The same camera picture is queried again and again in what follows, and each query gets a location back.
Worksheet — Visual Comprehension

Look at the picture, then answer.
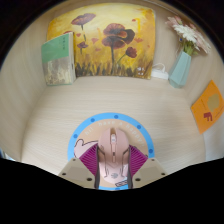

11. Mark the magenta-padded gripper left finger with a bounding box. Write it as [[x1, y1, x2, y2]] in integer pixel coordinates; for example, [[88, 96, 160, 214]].
[[58, 143, 101, 190]]

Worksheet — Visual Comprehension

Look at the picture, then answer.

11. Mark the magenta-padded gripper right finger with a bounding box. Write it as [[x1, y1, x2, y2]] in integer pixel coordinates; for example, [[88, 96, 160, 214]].
[[127, 143, 168, 190]]

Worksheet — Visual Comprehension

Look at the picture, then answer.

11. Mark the pink computer mouse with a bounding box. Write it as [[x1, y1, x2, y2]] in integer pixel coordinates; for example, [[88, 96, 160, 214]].
[[97, 128, 131, 189]]

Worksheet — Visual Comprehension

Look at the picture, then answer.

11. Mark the round blue-rimmed cartoon mouse pad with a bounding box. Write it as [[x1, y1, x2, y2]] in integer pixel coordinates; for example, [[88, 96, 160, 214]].
[[67, 112, 156, 192]]

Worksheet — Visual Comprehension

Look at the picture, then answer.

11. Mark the orange booklet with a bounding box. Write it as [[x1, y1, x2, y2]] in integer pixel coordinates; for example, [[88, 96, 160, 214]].
[[190, 79, 224, 135]]

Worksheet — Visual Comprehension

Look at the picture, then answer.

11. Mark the white power adapter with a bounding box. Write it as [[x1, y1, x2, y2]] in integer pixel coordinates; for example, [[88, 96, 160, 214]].
[[151, 63, 170, 80]]

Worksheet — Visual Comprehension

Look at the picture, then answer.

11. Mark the pale teal vase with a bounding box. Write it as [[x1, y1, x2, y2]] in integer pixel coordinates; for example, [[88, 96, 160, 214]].
[[168, 50, 193, 89]]

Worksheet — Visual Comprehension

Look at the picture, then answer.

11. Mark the green-covered book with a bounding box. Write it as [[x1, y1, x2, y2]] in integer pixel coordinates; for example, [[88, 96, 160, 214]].
[[40, 32, 77, 87]]

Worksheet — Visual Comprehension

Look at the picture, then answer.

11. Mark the yellow red-flower painting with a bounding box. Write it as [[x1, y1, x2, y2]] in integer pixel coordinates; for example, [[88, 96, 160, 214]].
[[46, 3, 157, 80]]

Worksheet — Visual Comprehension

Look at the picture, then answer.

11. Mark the pink and white flower bouquet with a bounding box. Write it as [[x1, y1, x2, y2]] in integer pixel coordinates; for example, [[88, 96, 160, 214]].
[[165, 15, 212, 56]]

